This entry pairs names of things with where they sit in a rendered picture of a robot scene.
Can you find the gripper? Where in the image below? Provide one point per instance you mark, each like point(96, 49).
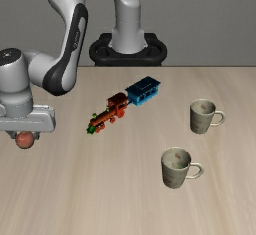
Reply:
point(30, 120)

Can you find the red-orange peach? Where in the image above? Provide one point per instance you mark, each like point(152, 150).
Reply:
point(24, 140)

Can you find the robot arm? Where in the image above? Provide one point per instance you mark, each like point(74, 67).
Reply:
point(66, 55)

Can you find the red and blue toy train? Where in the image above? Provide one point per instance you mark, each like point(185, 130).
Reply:
point(133, 95)

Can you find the beige mug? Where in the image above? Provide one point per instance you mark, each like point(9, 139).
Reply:
point(201, 116)
point(175, 167)

